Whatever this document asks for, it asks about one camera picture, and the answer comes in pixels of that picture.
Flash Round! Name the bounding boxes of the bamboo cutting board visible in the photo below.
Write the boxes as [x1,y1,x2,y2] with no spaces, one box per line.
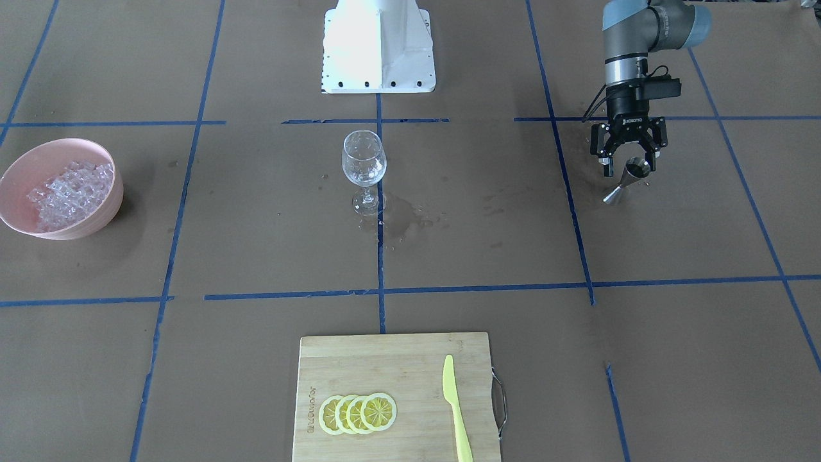
[291,332,502,461]

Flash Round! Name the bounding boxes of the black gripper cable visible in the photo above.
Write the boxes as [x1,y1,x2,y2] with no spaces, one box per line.
[582,65,669,123]

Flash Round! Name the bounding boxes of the lemon slice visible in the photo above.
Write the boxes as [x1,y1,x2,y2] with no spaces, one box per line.
[345,395,373,434]
[334,395,359,434]
[319,395,344,435]
[360,392,398,432]

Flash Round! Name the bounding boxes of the clear wine glass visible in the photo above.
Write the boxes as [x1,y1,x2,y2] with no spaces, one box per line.
[341,130,387,216]

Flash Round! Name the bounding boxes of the steel cocktail jigger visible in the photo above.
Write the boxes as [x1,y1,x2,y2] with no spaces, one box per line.
[603,156,651,205]

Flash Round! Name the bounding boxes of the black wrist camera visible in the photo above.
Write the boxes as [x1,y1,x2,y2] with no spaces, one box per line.
[636,75,681,101]

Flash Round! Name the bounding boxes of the yellow plastic knife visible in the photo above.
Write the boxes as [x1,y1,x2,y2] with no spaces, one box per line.
[441,354,474,461]

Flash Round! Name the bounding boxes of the pink bowl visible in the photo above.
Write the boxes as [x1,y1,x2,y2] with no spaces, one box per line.
[1,138,123,240]

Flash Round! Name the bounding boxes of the pile of clear ice cubes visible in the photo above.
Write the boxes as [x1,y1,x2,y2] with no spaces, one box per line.
[26,161,115,233]

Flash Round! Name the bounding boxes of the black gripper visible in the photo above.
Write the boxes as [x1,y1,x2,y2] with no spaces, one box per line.
[591,83,668,178]

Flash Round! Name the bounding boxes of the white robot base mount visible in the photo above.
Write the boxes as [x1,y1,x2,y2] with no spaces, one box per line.
[321,1,437,94]

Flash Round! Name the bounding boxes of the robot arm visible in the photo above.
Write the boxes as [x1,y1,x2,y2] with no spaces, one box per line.
[582,1,713,176]

